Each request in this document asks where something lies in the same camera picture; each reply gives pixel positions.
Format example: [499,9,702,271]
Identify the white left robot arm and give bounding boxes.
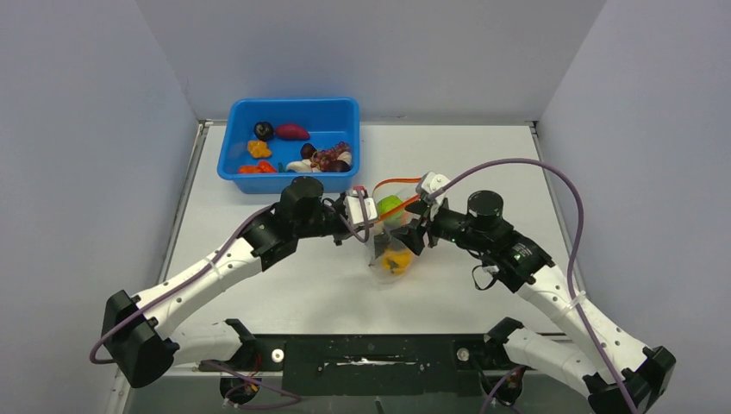
[90,176,378,388]

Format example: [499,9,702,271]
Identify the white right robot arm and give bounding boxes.
[391,191,677,413]

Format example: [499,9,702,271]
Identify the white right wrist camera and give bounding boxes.
[416,172,451,202]

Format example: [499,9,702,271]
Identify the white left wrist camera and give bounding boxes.
[344,187,378,227]

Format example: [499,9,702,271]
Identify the white mushroom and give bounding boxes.
[285,160,322,173]

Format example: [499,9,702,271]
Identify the purple sweet potato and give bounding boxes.
[274,123,310,141]

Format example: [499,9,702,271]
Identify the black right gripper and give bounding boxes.
[391,197,490,254]

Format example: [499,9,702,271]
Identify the small orange bumpy pepper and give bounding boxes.
[247,140,272,160]

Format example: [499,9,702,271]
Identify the blue plastic bin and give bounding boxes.
[216,97,361,194]

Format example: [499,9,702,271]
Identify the dark eggplant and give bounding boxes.
[253,122,275,142]

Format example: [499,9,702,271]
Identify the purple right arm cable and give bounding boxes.
[425,159,640,414]

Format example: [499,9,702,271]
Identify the small white garlic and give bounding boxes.
[337,152,353,166]

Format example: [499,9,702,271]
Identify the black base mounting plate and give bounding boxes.
[198,334,516,398]

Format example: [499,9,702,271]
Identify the red chili pepper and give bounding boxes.
[257,160,278,173]

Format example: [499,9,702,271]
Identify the orange red bumpy pepper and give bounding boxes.
[238,165,264,174]

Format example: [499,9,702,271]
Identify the dark brown chestnut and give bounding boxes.
[300,143,317,160]

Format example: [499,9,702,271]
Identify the dark purple passion fruit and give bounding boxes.
[326,160,351,173]

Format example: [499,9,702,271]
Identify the clear zip top bag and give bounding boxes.
[366,178,421,285]

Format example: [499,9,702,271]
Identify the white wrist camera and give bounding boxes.
[416,172,451,202]
[344,187,378,227]

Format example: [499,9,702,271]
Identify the green custard apple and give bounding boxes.
[377,195,403,225]

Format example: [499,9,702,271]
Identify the yellow bumpy pepper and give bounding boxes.
[378,248,414,276]

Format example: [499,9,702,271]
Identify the red grape bunch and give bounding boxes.
[310,141,352,173]

